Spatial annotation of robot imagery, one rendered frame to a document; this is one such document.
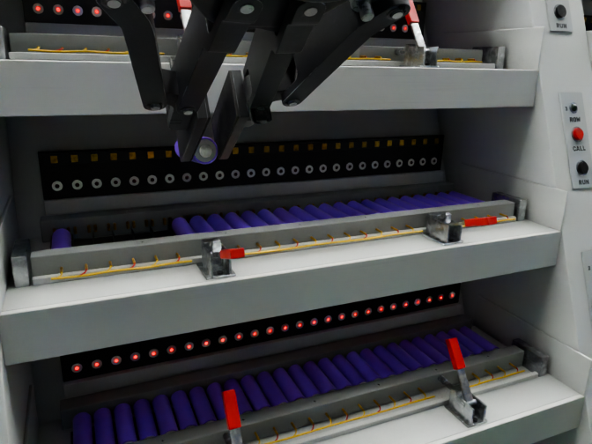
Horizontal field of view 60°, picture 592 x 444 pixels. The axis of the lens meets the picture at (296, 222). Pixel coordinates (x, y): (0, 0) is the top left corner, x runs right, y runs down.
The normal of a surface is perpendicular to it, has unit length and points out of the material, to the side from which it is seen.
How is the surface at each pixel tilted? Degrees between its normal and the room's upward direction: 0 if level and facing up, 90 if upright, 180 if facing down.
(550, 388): 21
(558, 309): 90
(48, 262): 111
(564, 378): 90
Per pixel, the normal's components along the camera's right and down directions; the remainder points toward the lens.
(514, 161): -0.92, 0.10
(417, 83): 0.40, 0.28
